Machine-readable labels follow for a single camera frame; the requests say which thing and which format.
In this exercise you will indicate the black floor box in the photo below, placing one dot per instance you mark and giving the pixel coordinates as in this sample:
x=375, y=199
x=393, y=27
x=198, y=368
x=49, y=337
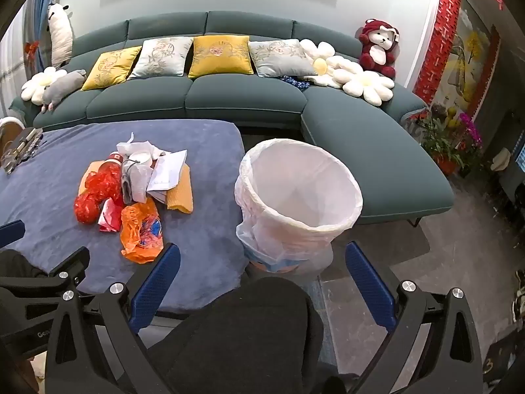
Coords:
x=498, y=353

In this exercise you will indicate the white paper receipt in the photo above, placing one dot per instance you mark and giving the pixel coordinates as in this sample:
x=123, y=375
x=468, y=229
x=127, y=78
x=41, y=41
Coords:
x=168, y=168

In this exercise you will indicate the crumpled white tissue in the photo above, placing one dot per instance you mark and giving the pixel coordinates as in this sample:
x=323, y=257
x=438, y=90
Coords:
x=137, y=147

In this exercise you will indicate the red plastic bag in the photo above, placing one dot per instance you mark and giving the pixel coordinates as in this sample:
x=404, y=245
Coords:
x=94, y=197

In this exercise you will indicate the light grey embroidered pillow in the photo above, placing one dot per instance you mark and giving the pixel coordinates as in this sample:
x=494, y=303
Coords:
x=160, y=57
x=279, y=57

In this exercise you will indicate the red curtain tassel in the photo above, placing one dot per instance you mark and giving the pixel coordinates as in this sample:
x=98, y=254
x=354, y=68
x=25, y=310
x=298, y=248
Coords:
x=31, y=53

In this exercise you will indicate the white cloth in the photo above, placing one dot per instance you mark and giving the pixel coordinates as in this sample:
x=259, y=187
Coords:
x=500, y=159

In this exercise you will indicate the red paper ornament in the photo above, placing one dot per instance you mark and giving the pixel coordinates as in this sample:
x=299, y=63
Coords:
x=500, y=3

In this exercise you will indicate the yellow foam net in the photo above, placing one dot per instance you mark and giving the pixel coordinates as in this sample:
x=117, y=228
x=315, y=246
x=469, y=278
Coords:
x=180, y=197

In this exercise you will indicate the red bordered wall painting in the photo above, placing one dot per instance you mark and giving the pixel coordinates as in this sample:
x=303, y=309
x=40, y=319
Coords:
x=434, y=49

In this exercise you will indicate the teal sectional sofa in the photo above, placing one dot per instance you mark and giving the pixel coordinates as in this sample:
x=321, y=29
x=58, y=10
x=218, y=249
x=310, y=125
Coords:
x=246, y=94

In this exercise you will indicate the green potted plant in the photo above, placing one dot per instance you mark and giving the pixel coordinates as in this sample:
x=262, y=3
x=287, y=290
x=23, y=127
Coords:
x=437, y=143

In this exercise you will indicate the orange wrapper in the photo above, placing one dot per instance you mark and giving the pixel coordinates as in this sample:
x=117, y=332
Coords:
x=92, y=168

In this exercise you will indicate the television screen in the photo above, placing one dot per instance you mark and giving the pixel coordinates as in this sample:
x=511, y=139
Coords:
x=517, y=156

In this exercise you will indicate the long white plush toy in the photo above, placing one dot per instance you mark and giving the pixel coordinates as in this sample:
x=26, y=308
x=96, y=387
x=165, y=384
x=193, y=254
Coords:
x=60, y=37

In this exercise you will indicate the wooden chair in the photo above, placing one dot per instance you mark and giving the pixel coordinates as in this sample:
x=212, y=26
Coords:
x=7, y=131

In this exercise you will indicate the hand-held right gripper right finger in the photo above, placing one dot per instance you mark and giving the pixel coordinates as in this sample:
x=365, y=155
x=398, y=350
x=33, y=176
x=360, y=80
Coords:
x=369, y=287

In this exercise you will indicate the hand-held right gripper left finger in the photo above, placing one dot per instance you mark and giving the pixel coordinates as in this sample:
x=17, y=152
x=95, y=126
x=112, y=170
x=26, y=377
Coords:
x=156, y=287

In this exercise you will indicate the trash bin with white liner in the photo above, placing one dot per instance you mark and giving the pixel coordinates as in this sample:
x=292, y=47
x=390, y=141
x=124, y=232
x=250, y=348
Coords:
x=295, y=180

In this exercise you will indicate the red and white plush bear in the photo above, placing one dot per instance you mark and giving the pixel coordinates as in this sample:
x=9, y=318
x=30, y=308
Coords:
x=379, y=45

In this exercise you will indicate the magenta orchid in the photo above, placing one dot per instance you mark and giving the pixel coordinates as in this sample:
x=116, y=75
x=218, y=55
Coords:
x=471, y=131

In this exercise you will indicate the yellow embroidered pillow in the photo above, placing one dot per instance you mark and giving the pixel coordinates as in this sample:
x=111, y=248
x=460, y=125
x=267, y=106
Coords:
x=108, y=67
x=219, y=55

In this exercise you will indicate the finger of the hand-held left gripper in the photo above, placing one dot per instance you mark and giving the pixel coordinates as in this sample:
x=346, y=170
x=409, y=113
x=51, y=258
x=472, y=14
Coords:
x=24, y=291
x=12, y=230

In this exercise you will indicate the orange plastic bag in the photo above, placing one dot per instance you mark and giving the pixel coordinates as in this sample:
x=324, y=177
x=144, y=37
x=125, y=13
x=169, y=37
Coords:
x=135, y=221

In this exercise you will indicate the grey plush toy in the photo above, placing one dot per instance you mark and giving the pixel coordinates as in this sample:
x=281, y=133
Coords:
x=61, y=88

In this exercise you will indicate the metal tool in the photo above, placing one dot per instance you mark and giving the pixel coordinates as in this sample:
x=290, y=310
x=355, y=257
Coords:
x=22, y=147

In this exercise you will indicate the grey paper packet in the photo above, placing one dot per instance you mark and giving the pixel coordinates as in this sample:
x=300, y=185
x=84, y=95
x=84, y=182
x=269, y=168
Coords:
x=129, y=184

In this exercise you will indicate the blue patterned cloth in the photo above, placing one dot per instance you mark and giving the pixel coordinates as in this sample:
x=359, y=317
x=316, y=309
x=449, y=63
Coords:
x=297, y=83

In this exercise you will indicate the red packet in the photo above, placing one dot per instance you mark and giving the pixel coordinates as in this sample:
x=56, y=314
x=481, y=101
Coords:
x=110, y=217

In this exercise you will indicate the black and white shoe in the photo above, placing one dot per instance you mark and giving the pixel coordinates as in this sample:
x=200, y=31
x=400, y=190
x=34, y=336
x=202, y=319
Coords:
x=520, y=281
x=519, y=312

